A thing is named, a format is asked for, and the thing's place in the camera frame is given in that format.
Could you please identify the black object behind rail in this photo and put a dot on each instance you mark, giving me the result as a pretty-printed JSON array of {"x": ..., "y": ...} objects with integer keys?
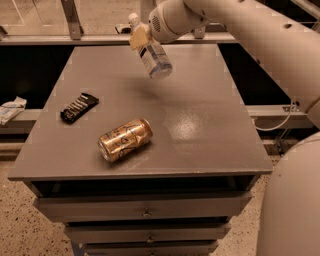
[{"x": 123, "y": 28}]

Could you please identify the grey metal rail frame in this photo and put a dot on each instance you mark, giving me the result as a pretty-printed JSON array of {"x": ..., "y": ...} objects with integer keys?
[{"x": 76, "y": 33}]

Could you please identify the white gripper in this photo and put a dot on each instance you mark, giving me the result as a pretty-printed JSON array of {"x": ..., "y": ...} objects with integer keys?
[{"x": 165, "y": 25}]

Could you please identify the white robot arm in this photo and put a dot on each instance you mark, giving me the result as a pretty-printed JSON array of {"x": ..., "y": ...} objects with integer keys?
[{"x": 290, "y": 54}]

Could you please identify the white folded packet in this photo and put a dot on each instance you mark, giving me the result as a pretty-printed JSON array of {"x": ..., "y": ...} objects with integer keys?
[{"x": 11, "y": 109}]

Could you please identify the gold crushed soda can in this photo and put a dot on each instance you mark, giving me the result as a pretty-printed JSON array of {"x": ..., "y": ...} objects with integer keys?
[{"x": 124, "y": 139}]

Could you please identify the grey drawer cabinet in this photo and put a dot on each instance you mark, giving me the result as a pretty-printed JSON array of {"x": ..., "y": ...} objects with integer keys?
[{"x": 133, "y": 166}]

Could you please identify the clear plastic water bottle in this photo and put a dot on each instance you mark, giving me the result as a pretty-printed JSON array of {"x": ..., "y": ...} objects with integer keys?
[{"x": 153, "y": 55}]

